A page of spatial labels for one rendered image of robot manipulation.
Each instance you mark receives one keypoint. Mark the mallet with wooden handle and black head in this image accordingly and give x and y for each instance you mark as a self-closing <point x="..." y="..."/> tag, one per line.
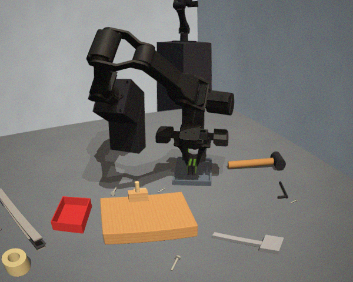
<point x="275" y="159"/>

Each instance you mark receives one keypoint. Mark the red shallow tray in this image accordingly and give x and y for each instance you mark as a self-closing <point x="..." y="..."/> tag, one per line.
<point x="73" y="212"/>

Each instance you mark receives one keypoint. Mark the light wooden board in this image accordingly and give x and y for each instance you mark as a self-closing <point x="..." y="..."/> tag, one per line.
<point x="163" y="217"/>

